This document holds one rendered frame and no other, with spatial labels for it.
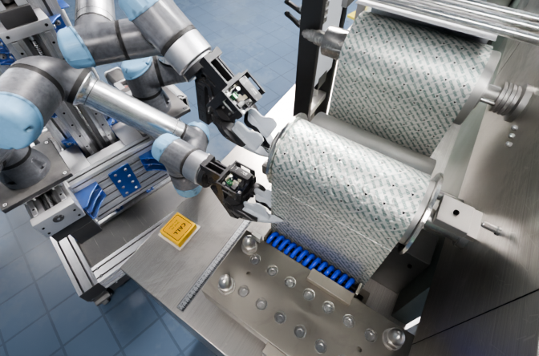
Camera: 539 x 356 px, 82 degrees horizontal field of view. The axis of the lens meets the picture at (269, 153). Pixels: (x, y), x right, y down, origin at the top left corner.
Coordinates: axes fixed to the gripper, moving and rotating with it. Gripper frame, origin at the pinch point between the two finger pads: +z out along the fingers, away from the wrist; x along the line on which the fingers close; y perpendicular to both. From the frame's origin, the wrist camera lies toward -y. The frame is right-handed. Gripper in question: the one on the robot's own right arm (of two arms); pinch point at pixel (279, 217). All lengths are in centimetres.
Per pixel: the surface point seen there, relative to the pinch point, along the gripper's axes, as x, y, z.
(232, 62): 161, -109, -150
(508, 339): -13.0, 31.0, 30.2
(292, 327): -15.6, -6.1, 12.8
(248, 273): -11.5, -7.6, -0.6
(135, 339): -43, -109, -52
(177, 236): -11.8, -16.6, -24.2
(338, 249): -0.3, 1.6, 13.8
